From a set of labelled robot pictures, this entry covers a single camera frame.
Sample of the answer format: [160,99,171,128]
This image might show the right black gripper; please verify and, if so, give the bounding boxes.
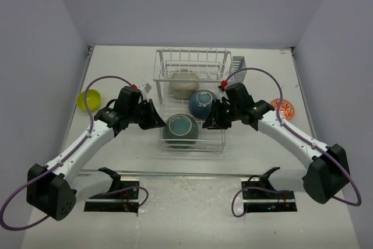
[203,99,241,130]

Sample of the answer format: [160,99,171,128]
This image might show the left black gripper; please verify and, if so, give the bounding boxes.
[128,99,166,130]

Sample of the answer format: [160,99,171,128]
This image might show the blue bowl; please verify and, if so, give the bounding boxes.
[188,90,217,120]

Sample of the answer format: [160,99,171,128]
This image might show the dark green bowl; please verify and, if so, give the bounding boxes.
[162,114,199,149]

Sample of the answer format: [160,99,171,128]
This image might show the yellow bowl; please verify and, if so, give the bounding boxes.
[76,89,101,112]

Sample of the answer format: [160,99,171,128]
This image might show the white orange patterned bowl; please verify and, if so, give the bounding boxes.
[270,99,295,120]

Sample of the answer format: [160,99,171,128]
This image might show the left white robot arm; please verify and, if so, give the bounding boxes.
[26,83,166,221]

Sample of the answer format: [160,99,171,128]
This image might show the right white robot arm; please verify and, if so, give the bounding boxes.
[202,82,350,204]

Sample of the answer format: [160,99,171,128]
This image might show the beige bowl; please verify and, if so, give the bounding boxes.
[170,69,199,100]

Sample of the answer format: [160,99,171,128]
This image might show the grey cutlery holder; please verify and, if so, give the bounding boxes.
[232,56,247,83]

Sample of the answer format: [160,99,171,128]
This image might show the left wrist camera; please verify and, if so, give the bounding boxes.
[139,83,152,99]

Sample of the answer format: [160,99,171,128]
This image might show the white wire dish rack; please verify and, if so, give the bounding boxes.
[153,47,234,154]

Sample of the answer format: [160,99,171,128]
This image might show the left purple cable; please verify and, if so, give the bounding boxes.
[0,75,149,230]

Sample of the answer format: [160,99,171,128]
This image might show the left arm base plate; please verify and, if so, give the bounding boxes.
[84,181,139,214]

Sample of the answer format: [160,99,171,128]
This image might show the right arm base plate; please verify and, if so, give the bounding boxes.
[242,190,297,213]

